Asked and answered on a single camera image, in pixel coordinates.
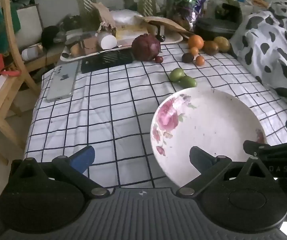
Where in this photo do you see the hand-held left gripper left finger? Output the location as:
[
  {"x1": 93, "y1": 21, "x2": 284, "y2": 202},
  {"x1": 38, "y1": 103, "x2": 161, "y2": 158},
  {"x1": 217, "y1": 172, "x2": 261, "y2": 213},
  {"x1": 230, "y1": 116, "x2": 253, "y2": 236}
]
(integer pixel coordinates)
[{"x1": 10, "y1": 145, "x2": 110, "y2": 197}]

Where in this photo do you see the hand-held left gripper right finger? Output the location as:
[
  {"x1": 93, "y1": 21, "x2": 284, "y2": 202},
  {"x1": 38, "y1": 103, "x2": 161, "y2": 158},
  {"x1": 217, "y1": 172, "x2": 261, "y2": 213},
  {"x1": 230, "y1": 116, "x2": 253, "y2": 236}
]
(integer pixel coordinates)
[{"x1": 177, "y1": 146, "x2": 276, "y2": 197}]

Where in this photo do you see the white floral plate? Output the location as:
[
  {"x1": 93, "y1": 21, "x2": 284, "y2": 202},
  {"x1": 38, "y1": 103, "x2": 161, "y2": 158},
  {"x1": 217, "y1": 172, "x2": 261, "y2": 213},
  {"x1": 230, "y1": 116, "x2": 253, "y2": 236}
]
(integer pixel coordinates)
[{"x1": 150, "y1": 88, "x2": 268, "y2": 188}]

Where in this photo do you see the checkered tablecloth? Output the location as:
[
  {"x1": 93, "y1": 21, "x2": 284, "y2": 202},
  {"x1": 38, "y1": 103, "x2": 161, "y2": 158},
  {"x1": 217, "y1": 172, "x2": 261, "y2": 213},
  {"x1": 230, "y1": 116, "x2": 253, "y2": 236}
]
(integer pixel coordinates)
[{"x1": 23, "y1": 40, "x2": 287, "y2": 188}]

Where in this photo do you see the green fruit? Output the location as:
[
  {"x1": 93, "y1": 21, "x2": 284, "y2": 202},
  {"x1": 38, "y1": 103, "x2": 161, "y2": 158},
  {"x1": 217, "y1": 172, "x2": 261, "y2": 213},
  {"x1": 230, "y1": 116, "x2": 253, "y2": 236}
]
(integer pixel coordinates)
[
  {"x1": 169, "y1": 68, "x2": 185, "y2": 82},
  {"x1": 179, "y1": 76, "x2": 197, "y2": 89}
]

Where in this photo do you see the silver smartphone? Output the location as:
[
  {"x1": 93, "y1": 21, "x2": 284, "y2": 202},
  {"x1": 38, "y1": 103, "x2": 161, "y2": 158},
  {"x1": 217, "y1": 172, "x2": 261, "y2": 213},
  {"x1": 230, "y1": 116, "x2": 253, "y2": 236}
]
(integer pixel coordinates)
[{"x1": 46, "y1": 61, "x2": 79, "y2": 103}]

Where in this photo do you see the cow print blanket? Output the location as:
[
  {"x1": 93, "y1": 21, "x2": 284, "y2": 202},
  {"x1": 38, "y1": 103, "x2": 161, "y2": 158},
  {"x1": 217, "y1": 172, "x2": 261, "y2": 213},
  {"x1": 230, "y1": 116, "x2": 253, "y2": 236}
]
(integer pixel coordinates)
[{"x1": 230, "y1": 1, "x2": 287, "y2": 117}]

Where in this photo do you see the black rectangular device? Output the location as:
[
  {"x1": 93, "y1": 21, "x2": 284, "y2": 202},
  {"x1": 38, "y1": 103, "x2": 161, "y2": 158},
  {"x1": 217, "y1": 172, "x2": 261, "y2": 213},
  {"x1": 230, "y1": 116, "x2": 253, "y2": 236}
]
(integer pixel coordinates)
[{"x1": 80, "y1": 49, "x2": 134, "y2": 74}]

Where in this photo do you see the yellow-green round fruit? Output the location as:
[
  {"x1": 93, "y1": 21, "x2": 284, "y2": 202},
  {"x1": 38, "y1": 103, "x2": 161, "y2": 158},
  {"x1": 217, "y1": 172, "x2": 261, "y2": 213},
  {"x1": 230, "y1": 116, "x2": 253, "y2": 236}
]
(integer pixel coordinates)
[{"x1": 214, "y1": 36, "x2": 230, "y2": 53}]

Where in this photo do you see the brown round fruit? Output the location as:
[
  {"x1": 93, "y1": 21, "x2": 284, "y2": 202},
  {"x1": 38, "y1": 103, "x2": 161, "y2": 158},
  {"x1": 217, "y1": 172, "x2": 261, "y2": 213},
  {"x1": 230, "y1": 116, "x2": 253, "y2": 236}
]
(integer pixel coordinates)
[{"x1": 203, "y1": 41, "x2": 219, "y2": 56}]

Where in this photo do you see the small cardboard box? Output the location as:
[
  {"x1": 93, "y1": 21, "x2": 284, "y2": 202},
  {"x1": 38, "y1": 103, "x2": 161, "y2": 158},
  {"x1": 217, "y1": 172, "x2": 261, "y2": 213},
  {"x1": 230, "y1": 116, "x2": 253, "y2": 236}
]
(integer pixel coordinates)
[{"x1": 80, "y1": 39, "x2": 99, "y2": 55}]

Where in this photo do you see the white cylindrical speaker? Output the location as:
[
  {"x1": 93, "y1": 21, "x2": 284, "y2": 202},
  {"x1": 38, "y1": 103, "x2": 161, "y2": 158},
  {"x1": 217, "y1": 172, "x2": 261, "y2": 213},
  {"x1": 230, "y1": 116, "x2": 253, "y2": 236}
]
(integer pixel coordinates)
[{"x1": 22, "y1": 45, "x2": 42, "y2": 61}]

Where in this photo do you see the large orange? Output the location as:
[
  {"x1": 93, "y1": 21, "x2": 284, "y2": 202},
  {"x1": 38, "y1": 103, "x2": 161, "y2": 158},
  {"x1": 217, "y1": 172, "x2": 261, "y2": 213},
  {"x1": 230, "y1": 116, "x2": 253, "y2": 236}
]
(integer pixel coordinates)
[{"x1": 188, "y1": 35, "x2": 204, "y2": 50}]

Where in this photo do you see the white tray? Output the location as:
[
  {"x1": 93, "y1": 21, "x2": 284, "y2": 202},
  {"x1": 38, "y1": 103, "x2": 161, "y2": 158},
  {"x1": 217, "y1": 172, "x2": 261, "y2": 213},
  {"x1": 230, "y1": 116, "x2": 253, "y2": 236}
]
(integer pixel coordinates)
[{"x1": 60, "y1": 33, "x2": 184, "y2": 62}]

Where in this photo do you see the red cabbage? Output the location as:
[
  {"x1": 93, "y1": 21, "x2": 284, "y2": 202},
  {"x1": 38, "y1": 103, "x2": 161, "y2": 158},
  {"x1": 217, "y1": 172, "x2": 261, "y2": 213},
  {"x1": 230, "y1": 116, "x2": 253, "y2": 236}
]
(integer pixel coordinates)
[{"x1": 131, "y1": 34, "x2": 162, "y2": 61}]

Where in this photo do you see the black zip case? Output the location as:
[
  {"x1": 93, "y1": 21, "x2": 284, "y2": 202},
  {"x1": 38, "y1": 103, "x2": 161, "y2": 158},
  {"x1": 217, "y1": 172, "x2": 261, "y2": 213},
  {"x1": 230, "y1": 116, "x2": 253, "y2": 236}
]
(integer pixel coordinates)
[{"x1": 195, "y1": 17, "x2": 242, "y2": 41}]

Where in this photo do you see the black wheeled tool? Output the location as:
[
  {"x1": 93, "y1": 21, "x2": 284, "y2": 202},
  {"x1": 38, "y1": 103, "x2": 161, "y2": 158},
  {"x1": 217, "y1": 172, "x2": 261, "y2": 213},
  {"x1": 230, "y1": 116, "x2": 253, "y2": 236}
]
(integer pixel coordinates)
[{"x1": 149, "y1": 22, "x2": 166, "y2": 42}]

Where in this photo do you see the yellow and white box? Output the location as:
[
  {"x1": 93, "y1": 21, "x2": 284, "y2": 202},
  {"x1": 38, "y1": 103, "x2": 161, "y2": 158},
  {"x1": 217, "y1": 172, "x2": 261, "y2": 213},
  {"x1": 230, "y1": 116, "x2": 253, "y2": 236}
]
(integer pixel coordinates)
[{"x1": 116, "y1": 25, "x2": 149, "y2": 40}]

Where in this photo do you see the wooden chair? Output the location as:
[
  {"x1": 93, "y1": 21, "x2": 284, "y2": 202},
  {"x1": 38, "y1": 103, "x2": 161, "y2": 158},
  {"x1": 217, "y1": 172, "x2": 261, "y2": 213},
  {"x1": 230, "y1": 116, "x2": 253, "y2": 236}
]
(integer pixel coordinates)
[{"x1": 0, "y1": 0, "x2": 42, "y2": 165}]

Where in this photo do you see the white framed board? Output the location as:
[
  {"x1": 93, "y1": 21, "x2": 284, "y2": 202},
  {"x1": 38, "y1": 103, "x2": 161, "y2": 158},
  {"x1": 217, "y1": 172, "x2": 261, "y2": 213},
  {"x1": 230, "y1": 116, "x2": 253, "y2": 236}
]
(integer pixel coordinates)
[{"x1": 15, "y1": 4, "x2": 44, "y2": 50}]

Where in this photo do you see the crumpled brown paper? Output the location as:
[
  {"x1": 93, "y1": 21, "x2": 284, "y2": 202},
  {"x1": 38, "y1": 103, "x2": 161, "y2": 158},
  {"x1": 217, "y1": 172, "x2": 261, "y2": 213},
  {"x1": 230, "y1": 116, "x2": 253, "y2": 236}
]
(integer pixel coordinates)
[{"x1": 92, "y1": 2, "x2": 116, "y2": 30}]

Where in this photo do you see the white plastic bag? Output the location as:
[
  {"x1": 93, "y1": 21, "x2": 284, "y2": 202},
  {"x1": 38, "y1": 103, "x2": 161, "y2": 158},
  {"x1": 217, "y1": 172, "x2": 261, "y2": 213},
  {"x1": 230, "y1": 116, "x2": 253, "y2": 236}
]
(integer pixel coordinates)
[{"x1": 108, "y1": 10, "x2": 144, "y2": 27}]

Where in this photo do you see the purple foil bag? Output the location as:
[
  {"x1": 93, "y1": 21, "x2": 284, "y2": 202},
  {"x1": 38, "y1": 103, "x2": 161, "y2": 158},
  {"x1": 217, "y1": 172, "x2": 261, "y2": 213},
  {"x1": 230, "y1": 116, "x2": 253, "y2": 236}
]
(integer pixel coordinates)
[{"x1": 174, "y1": 0, "x2": 209, "y2": 30}]

